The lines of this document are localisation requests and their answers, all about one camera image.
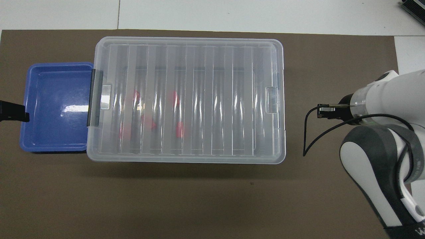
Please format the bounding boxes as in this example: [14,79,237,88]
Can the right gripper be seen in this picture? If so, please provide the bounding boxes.
[327,94,355,120]

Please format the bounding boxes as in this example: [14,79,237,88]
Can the clear plastic box lid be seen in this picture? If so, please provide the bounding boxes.
[87,36,287,164]

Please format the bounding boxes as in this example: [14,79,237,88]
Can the clear plastic storage box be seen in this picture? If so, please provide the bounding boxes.
[88,38,286,163]

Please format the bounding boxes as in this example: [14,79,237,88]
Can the dark grey device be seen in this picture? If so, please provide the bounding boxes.
[400,0,425,21]

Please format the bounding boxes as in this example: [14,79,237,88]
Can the blue plastic tray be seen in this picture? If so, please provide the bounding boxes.
[19,62,95,153]

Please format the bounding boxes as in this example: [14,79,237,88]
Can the black cable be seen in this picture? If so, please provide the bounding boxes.
[302,105,415,186]

